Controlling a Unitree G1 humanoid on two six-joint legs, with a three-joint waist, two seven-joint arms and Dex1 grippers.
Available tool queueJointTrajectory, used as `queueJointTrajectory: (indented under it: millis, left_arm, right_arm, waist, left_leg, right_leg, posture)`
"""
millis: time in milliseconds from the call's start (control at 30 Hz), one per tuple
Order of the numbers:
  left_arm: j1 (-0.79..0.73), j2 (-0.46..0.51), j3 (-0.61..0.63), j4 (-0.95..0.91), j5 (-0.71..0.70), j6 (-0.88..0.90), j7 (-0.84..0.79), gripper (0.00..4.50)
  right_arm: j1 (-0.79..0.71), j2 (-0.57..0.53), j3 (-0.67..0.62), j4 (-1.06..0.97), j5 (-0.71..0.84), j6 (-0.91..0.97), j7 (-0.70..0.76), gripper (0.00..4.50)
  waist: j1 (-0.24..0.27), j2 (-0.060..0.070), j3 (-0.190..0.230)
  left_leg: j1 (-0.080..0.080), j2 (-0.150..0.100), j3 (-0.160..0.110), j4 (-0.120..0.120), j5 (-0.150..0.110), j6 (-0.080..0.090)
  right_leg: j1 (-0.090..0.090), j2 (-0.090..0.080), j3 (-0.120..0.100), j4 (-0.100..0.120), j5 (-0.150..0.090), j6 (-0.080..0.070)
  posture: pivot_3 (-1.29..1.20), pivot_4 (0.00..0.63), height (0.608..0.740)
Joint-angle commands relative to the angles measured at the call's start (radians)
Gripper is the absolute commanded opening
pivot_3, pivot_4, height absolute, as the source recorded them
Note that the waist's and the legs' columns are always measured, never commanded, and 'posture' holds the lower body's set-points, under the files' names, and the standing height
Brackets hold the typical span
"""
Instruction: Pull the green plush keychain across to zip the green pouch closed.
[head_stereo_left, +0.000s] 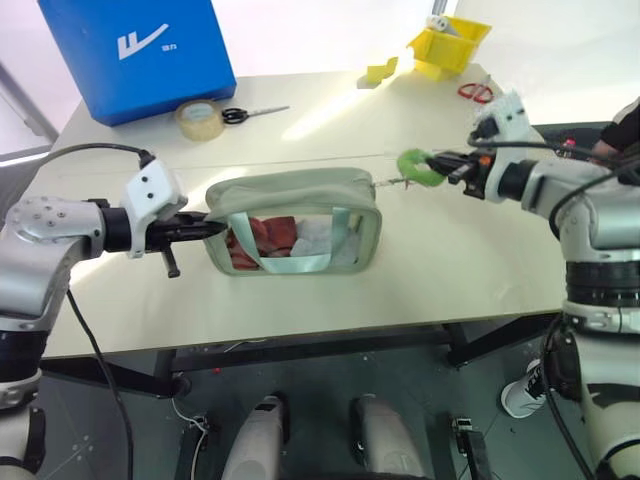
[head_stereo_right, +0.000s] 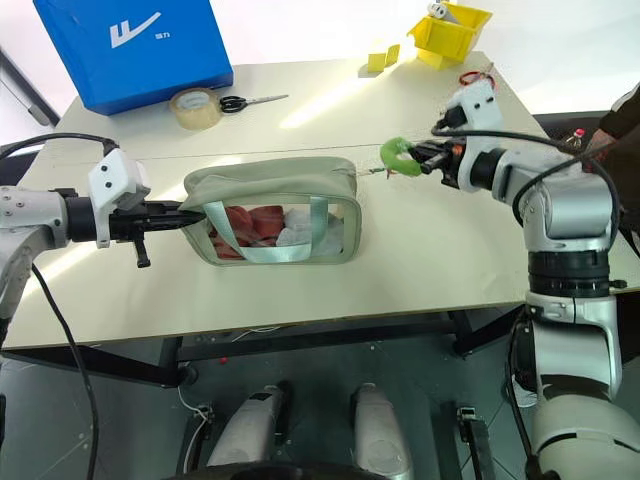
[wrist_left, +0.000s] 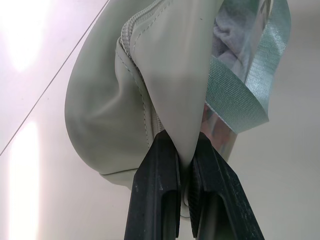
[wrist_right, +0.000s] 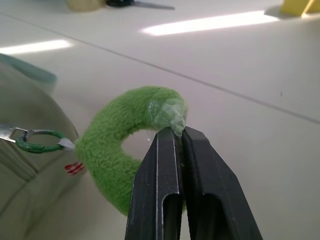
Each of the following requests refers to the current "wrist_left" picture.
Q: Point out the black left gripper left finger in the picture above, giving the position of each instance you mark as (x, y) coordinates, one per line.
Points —
(155, 190)

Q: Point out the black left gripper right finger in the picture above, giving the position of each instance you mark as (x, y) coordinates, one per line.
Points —
(220, 190)

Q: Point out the green leather zip pouch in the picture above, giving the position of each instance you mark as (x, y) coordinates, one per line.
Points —
(120, 100)

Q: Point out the grey plush fabric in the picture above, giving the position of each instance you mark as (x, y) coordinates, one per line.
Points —
(228, 42)

